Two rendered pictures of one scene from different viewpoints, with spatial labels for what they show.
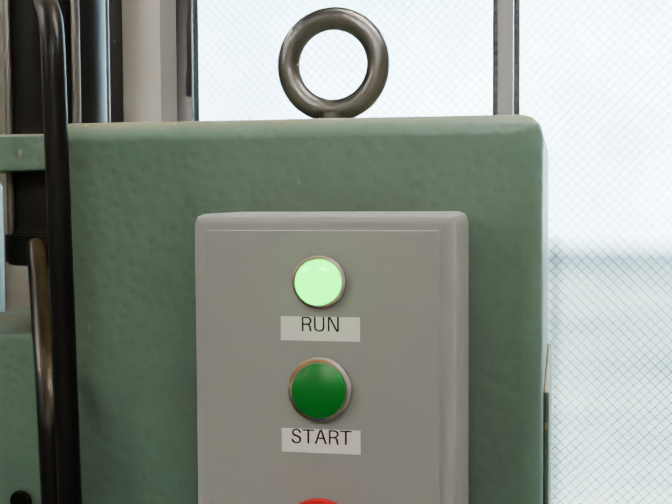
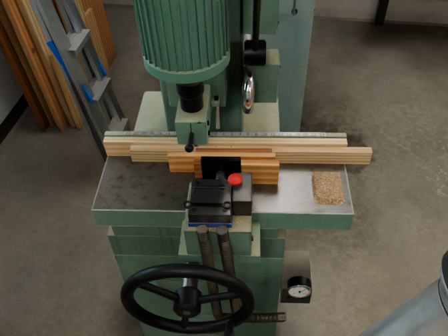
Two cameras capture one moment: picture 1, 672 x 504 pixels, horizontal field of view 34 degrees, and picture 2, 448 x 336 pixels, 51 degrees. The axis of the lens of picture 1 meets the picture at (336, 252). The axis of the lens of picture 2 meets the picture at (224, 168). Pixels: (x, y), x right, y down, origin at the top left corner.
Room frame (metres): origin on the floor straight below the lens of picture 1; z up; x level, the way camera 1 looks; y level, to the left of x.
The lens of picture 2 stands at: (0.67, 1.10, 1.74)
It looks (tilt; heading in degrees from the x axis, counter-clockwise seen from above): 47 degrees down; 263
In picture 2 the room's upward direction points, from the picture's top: 3 degrees counter-clockwise
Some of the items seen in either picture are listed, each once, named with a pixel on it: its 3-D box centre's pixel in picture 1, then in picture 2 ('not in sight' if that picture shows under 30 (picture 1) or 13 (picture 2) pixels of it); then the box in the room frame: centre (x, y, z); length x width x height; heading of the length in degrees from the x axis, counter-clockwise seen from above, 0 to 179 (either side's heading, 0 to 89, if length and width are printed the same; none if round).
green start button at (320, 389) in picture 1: (318, 390); not in sight; (0.40, 0.01, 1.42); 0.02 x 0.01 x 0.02; 78
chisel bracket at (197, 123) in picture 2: not in sight; (195, 115); (0.63, 0.27, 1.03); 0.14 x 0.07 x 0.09; 78
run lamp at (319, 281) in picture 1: (317, 282); not in sight; (0.40, 0.01, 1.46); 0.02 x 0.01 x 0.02; 78
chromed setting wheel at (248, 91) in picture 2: not in sight; (248, 89); (0.49, 0.18, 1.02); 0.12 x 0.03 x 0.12; 78
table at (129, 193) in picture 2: not in sight; (222, 201); (0.59, 0.40, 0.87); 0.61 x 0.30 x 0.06; 168
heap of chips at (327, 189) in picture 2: not in sight; (327, 185); (0.35, 0.43, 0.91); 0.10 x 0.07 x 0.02; 78
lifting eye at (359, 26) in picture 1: (333, 69); not in sight; (0.58, 0.00, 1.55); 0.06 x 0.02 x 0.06; 78
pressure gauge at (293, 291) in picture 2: not in sight; (299, 287); (0.42, 0.54, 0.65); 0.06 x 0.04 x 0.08; 168
